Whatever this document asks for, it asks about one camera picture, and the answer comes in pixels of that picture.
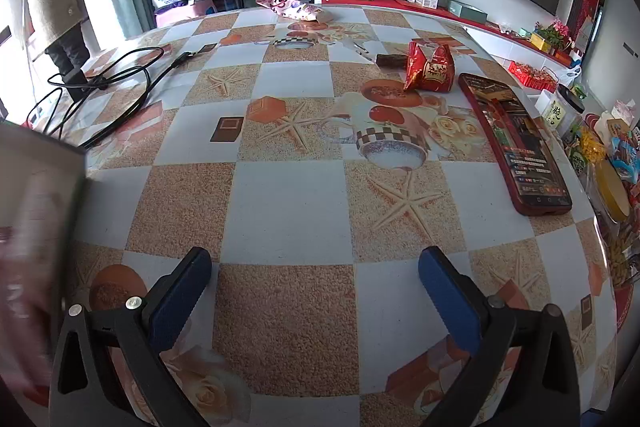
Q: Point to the white shallow cardboard box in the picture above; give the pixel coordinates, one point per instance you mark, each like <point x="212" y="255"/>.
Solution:
<point x="41" y="182"/>

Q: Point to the pink patterned snack bag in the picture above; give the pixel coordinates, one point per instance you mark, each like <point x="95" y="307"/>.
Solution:
<point x="296" y="10"/>

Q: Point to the red crinkled snack bag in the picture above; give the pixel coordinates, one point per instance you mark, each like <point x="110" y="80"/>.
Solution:
<point x="430" y="67"/>

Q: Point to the person in beige vest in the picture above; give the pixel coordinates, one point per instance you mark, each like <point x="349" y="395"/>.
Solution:
<point x="57" y="24"/>

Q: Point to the dark brown snack bar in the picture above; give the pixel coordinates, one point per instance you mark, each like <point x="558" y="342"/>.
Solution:
<point x="392" y="60"/>

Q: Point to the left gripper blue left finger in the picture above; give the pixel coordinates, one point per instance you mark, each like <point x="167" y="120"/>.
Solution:
<point x="85" y="388"/>

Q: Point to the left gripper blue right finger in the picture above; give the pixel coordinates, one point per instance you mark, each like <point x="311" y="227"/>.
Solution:
<point x="543" y="389"/>

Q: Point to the red gift box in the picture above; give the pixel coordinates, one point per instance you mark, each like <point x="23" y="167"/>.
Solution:
<point x="532" y="78"/>

